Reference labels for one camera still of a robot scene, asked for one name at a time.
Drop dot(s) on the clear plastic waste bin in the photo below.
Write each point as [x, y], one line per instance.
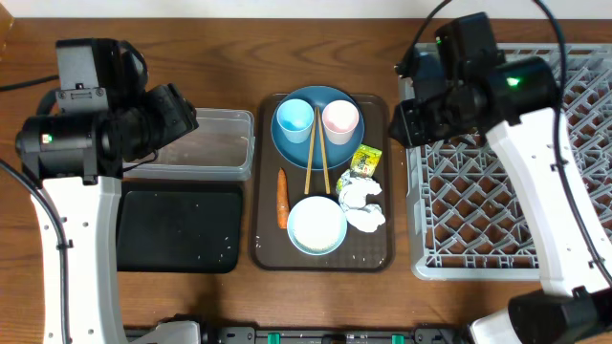
[219, 150]

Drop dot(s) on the dark blue plate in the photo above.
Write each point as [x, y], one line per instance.
[298, 153]

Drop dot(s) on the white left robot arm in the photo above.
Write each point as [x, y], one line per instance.
[72, 165]

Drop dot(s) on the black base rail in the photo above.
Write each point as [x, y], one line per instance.
[233, 335]

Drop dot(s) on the wooden chopstick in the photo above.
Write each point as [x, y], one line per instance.
[310, 154]
[323, 152]

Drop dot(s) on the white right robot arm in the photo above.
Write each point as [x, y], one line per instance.
[517, 106]

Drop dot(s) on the left wooden chopstick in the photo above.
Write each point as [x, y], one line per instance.
[310, 154]

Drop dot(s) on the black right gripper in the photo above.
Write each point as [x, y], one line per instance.
[406, 116]

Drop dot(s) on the grey dishwasher rack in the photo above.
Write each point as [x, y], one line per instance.
[465, 221]

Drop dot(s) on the light blue cup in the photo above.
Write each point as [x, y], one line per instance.
[295, 118]

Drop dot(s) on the light blue bowl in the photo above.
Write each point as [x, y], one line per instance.
[317, 225]

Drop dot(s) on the brown serving tray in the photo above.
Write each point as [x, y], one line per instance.
[271, 247]

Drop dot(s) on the black waste tray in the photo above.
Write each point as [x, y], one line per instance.
[179, 227]

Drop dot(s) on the white tissue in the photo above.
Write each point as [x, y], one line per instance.
[353, 191]

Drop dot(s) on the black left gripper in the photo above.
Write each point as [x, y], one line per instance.
[176, 112]

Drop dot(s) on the right wooden chopstick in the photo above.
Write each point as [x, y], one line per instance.
[323, 152]

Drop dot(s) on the orange carrot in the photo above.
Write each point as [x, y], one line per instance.
[282, 203]

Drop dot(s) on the pink cup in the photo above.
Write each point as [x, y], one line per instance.
[340, 118]

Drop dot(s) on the yellow green snack wrapper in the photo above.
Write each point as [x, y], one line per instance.
[365, 161]

